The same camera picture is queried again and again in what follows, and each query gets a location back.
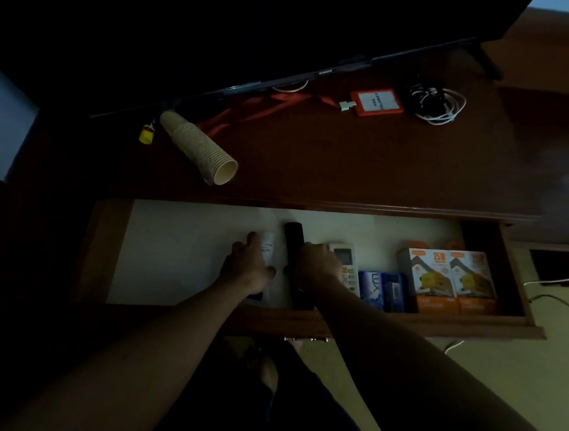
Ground person's left hand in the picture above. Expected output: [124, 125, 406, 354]
[217, 229, 280, 300]

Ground person's right hand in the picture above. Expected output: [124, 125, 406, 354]
[282, 240, 347, 298]

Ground white tube with blue cap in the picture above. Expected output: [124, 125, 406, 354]
[246, 230, 280, 304]

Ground black remote control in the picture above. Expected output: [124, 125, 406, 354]
[276, 221, 322, 312]

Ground person's left forearm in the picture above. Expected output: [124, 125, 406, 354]
[0, 257, 260, 431]

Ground person's right forearm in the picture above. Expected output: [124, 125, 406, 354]
[296, 276, 569, 431]

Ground white air conditioner remote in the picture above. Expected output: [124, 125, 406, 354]
[324, 241, 366, 298]

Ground blue soap box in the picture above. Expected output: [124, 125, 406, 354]
[355, 270, 388, 312]

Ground dark blue small box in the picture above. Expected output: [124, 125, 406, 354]
[380, 271, 410, 314]

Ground person's dark trousers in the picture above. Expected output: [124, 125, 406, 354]
[146, 328, 395, 431]

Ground orange and white carton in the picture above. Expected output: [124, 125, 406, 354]
[392, 245, 466, 317]
[444, 248, 504, 318]

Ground stack of beige paper cups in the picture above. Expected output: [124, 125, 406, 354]
[154, 109, 243, 188]

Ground brown wooden drawer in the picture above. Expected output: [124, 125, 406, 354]
[69, 183, 557, 363]

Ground orange badge holder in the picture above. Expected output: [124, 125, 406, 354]
[348, 85, 406, 121]

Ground black flat television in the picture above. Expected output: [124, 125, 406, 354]
[0, 0, 535, 157]

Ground red lanyard strap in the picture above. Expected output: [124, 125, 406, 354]
[194, 83, 343, 150]

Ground coiled black cable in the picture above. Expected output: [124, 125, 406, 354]
[402, 75, 448, 119]

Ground coiled white cable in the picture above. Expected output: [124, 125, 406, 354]
[414, 86, 468, 129]

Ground white floor cable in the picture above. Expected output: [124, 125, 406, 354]
[523, 270, 569, 291]

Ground black floor cable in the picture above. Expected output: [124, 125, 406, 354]
[527, 292, 569, 325]

